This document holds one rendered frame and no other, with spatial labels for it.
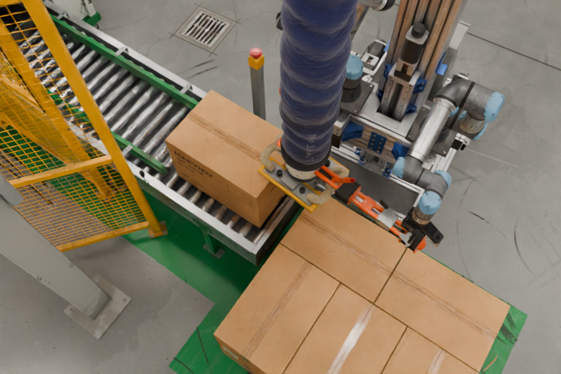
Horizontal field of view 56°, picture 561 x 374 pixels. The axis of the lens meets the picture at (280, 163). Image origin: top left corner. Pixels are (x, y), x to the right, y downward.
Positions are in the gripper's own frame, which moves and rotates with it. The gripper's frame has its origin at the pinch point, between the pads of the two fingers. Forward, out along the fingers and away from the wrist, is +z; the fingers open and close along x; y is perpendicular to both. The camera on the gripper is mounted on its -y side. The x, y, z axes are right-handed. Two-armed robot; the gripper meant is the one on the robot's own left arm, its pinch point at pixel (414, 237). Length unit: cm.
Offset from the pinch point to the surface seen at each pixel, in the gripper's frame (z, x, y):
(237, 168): 24, 16, 90
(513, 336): 118, -42, -77
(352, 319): 64, 28, 2
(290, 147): -23, 11, 61
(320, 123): -46, 6, 50
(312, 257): 65, 16, 38
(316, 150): -23, 5, 51
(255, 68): 25, -38, 127
